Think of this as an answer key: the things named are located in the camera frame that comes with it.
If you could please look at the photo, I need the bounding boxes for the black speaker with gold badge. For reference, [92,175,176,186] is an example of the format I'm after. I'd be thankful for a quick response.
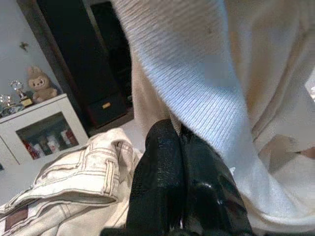
[36,0,129,130]

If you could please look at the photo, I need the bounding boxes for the beige plush bear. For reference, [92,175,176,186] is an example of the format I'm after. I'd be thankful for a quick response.
[26,65,60,104]

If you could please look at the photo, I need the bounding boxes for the white glass-door cabinet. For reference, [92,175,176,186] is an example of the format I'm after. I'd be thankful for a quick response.
[0,93,90,173]

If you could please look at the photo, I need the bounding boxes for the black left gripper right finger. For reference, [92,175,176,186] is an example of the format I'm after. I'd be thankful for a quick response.
[177,125,253,236]

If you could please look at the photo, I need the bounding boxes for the white printed sweatshirt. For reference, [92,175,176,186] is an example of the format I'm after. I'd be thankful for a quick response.
[110,0,315,227]

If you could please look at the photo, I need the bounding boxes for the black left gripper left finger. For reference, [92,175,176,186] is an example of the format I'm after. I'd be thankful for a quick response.
[125,119,185,236]

